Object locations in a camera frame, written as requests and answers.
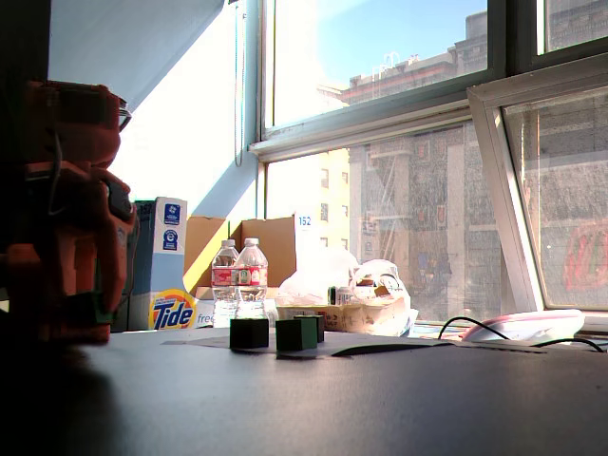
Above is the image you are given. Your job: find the green cube with O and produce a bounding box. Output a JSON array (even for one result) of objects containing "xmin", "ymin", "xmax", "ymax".
[{"xmin": 275, "ymin": 316, "xmax": 318, "ymax": 352}]

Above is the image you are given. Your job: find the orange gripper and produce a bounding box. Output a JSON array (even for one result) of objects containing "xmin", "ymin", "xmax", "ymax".
[{"xmin": 9, "ymin": 163, "xmax": 140, "ymax": 344}]

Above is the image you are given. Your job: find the clear water bottle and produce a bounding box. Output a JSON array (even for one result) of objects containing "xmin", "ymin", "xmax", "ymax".
[
  {"xmin": 234, "ymin": 237, "xmax": 270, "ymax": 320},
  {"xmin": 211, "ymin": 238, "xmax": 241, "ymax": 329}
]

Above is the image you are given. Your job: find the clear plastic bag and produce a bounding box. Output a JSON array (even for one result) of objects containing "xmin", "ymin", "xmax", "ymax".
[{"xmin": 277, "ymin": 246, "xmax": 419, "ymax": 337}]

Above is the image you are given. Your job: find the cardboard tray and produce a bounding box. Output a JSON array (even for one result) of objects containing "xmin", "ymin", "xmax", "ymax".
[{"xmin": 275, "ymin": 303, "xmax": 410, "ymax": 334}]

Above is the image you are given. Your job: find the pink white pen case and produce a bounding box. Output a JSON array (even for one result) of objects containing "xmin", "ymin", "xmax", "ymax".
[{"xmin": 460, "ymin": 308, "xmax": 586, "ymax": 343}]

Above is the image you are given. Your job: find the black looped adapter cable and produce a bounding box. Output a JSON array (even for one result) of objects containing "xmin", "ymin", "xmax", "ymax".
[{"xmin": 436, "ymin": 315, "xmax": 605, "ymax": 353}]

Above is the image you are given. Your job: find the Tide detergent box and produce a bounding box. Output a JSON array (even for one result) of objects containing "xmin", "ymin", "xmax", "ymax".
[{"xmin": 113, "ymin": 197, "xmax": 318, "ymax": 332}]

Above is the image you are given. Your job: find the window frame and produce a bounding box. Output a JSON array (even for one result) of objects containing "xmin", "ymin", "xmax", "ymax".
[{"xmin": 246, "ymin": 0, "xmax": 608, "ymax": 165}]

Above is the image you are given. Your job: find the tilted white window screen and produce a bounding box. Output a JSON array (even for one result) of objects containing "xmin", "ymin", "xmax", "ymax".
[{"xmin": 466, "ymin": 70, "xmax": 608, "ymax": 330}]

